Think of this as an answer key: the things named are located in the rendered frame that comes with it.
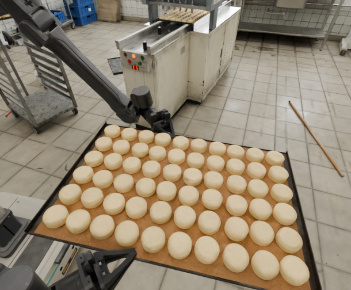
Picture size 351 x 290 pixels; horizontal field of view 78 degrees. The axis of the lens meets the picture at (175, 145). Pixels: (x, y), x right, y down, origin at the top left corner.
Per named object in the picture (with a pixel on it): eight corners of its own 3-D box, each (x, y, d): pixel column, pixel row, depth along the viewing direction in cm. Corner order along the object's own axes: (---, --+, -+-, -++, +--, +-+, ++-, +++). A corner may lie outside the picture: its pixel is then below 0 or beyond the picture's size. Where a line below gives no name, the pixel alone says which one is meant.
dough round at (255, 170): (260, 182, 59) (262, 178, 58) (243, 174, 61) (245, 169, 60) (266, 171, 62) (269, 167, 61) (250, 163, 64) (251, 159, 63)
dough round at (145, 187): (134, 183, 57) (134, 179, 56) (153, 180, 59) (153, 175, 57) (137, 199, 54) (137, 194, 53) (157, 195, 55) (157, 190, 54)
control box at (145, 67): (126, 65, 186) (123, 48, 176) (150, 71, 178) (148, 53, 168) (123, 67, 183) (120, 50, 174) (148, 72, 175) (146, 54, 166)
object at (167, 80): (163, 98, 281) (159, 20, 220) (187, 105, 269) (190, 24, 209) (132, 128, 234) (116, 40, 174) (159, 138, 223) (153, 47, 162)
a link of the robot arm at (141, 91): (130, 108, 89) (124, 123, 83) (120, 83, 80) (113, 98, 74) (158, 107, 86) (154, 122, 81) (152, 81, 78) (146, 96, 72)
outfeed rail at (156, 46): (224, 6, 298) (225, 0, 293) (226, 6, 297) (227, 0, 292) (147, 55, 165) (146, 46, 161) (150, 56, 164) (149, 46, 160)
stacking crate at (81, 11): (82, 10, 564) (80, 0, 550) (95, 11, 554) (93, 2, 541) (67, 15, 523) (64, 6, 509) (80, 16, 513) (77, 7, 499)
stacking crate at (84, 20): (85, 19, 578) (83, 10, 564) (98, 20, 567) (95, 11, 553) (69, 25, 537) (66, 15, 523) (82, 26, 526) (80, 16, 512)
